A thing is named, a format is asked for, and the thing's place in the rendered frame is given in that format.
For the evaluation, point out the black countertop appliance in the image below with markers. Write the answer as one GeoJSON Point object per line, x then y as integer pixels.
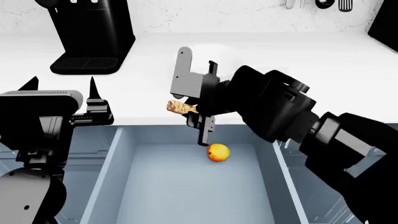
{"type": "Point", "coordinates": [387, 25]}

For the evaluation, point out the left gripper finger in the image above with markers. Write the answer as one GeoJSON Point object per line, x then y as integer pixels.
{"type": "Point", "coordinates": [30, 84]}
{"type": "Point", "coordinates": [94, 98]}

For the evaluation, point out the grey left camera box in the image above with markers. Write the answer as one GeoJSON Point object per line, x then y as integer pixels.
{"type": "Point", "coordinates": [40, 100]}

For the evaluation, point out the grey right camera mount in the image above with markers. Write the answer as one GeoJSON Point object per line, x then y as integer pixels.
{"type": "Point", "coordinates": [186, 77]}

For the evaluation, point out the white hanging spoon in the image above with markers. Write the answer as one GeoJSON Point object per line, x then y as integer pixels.
{"type": "Point", "coordinates": [289, 4]}

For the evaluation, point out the black slotted spatula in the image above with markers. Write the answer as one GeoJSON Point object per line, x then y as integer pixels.
{"type": "Point", "coordinates": [345, 5]}

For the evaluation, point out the brown granola bar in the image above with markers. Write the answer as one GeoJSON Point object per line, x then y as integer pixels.
{"type": "Point", "coordinates": [178, 107]}

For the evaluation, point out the black coffee machine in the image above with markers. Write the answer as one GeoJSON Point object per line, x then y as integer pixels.
{"type": "Point", "coordinates": [93, 35]}

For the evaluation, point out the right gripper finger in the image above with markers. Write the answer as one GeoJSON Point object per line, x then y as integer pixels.
{"type": "Point", "coordinates": [213, 70]}
{"type": "Point", "coordinates": [203, 128]}

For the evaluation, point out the yellow-red apple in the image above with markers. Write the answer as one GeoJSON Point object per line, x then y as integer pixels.
{"type": "Point", "coordinates": [219, 152]}

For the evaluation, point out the thin metal hanging utensil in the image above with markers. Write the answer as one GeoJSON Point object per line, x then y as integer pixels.
{"type": "Point", "coordinates": [303, 3]}

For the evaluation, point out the blue-grey open drawer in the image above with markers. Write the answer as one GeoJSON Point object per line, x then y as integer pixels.
{"type": "Point", "coordinates": [174, 182]}

